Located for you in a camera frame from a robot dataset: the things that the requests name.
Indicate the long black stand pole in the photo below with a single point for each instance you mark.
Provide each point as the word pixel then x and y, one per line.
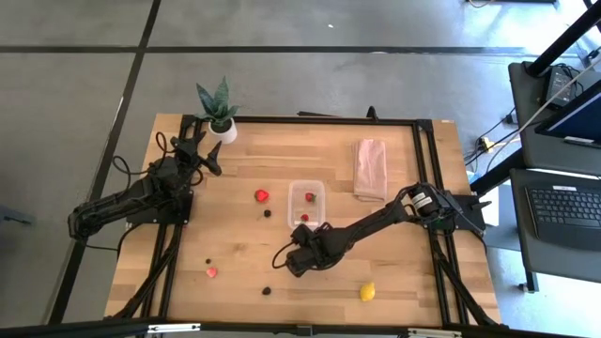
pixel 563 40

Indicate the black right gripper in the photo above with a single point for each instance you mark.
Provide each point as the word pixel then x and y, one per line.
pixel 314 253

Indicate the clear plastic tupperware container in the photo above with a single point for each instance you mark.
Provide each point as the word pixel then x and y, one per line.
pixel 298 192

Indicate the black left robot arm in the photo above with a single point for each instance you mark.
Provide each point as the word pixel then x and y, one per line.
pixel 117 204

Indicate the green plant in white pot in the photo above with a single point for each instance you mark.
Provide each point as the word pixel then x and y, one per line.
pixel 221 129

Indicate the short black stand pole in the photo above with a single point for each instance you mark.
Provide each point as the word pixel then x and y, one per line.
pixel 500 173

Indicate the thin black rod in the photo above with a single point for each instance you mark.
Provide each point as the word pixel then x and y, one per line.
pixel 314 113

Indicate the small grey mount block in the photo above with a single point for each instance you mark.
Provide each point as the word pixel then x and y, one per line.
pixel 304 330

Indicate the pink folded cloth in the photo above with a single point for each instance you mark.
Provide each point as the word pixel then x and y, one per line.
pixel 371 173

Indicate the large red strawberry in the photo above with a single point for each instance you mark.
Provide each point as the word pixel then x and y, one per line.
pixel 261 195

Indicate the black side desk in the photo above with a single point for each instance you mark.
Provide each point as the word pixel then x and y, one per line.
pixel 530 150

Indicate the pale pink strawberry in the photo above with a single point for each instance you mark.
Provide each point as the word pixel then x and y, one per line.
pixel 211 271

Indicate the grey floor object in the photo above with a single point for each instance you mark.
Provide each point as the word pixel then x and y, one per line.
pixel 11 217

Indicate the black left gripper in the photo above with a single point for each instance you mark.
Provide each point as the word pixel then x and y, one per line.
pixel 185 156

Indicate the small black clamp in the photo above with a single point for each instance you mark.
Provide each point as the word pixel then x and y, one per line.
pixel 372 112

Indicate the yellow lemon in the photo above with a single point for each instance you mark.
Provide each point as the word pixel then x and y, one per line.
pixel 367 291

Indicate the black laptop with keyboard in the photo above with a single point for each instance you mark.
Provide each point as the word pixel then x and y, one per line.
pixel 563 209

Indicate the silver bracket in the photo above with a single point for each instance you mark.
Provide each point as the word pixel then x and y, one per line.
pixel 434 333
pixel 174 327

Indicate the small red strawberry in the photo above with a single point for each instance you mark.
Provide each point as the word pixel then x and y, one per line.
pixel 310 197
pixel 304 217

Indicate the black aluminium table frame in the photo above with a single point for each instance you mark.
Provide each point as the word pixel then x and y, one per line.
pixel 328 120

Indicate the round black berry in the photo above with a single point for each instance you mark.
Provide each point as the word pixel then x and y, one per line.
pixel 266 290
pixel 267 213

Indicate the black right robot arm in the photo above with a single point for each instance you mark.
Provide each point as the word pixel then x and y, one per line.
pixel 371 223

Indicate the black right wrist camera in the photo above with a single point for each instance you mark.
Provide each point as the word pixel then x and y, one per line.
pixel 301 233

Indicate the black crossbar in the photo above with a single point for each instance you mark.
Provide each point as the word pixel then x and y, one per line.
pixel 94 328

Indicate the yellow power plug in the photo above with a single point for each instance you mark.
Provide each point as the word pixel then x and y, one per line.
pixel 486 142

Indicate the dark monitor with blue screen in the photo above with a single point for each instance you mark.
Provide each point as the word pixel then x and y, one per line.
pixel 577 119

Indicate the black power adapter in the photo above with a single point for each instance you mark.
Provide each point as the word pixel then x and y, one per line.
pixel 561 84

